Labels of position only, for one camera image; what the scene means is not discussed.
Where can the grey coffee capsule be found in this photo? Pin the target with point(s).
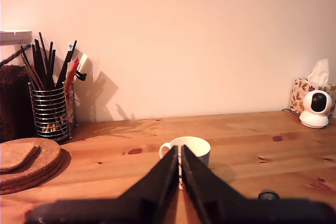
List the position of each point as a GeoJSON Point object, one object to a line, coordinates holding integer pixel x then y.
{"type": "Point", "coordinates": [267, 195]}

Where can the painted landscape coffee cup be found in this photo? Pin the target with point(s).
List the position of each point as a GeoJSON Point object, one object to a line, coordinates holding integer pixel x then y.
{"type": "Point", "coordinates": [195, 146]}

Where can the leaf print tissue box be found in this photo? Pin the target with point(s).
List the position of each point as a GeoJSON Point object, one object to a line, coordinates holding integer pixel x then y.
{"type": "Point", "coordinates": [298, 95]}

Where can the black clip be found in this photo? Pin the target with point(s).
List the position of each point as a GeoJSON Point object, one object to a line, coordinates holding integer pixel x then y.
{"type": "Point", "coordinates": [82, 75]}

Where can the red packet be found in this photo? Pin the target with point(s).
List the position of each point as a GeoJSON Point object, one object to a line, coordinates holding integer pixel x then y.
{"type": "Point", "coordinates": [74, 66]}

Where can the small cork coaster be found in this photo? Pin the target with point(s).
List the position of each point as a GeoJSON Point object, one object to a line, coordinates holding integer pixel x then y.
{"type": "Point", "coordinates": [15, 155]}

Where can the dark wooden chopstick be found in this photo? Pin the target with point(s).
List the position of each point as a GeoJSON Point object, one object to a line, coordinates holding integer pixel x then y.
{"type": "Point", "coordinates": [30, 68]}
{"type": "Point", "coordinates": [43, 48]}
{"type": "Point", "coordinates": [67, 62]}
{"type": "Point", "coordinates": [39, 61]}

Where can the white tissue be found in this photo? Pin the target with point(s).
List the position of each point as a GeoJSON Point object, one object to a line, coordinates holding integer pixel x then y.
{"type": "Point", "coordinates": [319, 73]}

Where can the dark brown woven basket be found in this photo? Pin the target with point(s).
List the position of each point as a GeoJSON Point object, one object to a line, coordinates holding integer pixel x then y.
{"type": "Point", "coordinates": [13, 98]}

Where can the dark wooden rod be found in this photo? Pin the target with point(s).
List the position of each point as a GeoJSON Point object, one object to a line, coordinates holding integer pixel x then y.
{"type": "Point", "coordinates": [15, 55]}

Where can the small white round camera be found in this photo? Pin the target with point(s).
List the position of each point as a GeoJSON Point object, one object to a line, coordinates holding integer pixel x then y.
{"type": "Point", "coordinates": [313, 119]}

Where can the white wall shelf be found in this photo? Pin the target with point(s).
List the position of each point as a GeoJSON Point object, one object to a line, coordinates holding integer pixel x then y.
{"type": "Point", "coordinates": [15, 36]}

